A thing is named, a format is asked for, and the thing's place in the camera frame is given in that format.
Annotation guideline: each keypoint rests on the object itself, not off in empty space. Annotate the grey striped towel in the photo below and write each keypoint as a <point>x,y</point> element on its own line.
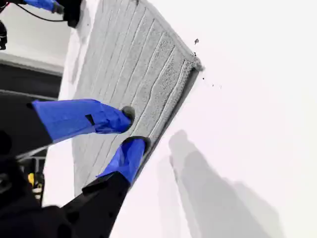
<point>123,62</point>

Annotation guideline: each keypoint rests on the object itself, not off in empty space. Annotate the black table clamp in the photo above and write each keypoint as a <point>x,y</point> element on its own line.
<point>73,12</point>

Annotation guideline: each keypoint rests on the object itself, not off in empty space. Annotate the black yellow power drill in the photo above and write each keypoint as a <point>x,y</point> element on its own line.
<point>32,178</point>

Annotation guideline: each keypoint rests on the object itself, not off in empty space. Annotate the black camera box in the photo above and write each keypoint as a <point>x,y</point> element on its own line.
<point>2,34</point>

